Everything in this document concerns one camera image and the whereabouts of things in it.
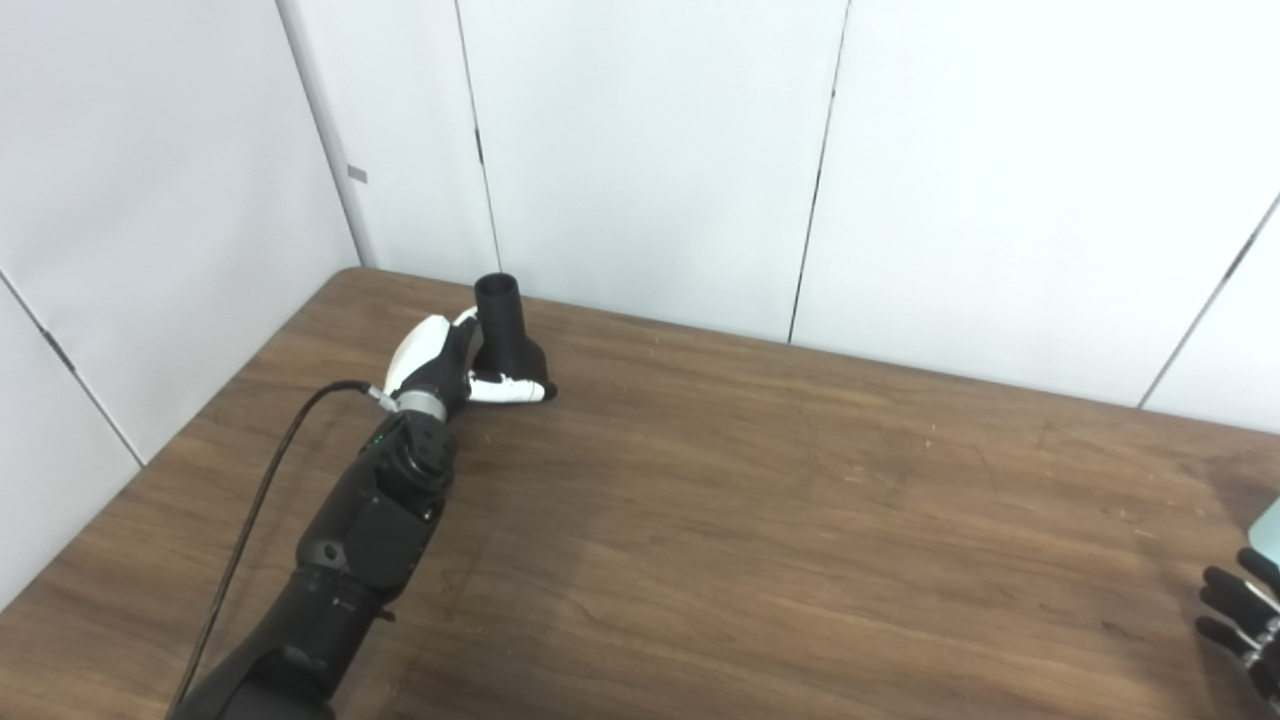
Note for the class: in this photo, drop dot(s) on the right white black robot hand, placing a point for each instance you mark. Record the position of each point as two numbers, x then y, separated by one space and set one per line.
1262 640

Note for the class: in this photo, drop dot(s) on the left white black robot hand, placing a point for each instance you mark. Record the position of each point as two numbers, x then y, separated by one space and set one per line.
425 350

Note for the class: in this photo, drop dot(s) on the black funnel-shaped nozzle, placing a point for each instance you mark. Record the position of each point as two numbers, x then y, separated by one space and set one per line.
505 335

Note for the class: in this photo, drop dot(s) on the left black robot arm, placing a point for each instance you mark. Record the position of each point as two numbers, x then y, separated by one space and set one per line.
370 530

